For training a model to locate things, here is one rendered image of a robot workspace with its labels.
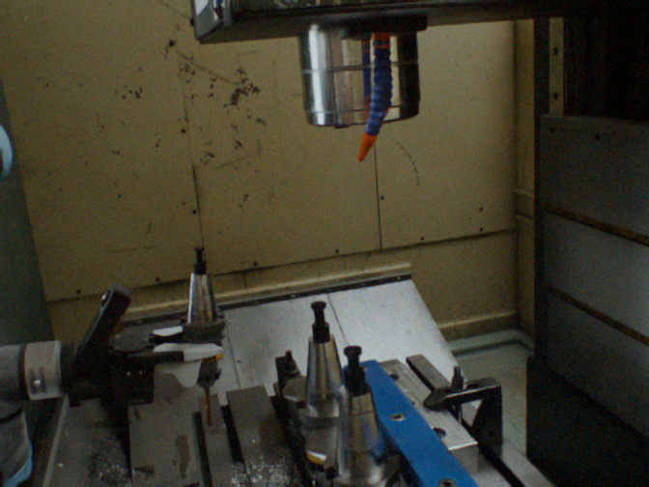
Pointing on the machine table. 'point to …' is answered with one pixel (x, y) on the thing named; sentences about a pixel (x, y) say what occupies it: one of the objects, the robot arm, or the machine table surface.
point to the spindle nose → (354, 78)
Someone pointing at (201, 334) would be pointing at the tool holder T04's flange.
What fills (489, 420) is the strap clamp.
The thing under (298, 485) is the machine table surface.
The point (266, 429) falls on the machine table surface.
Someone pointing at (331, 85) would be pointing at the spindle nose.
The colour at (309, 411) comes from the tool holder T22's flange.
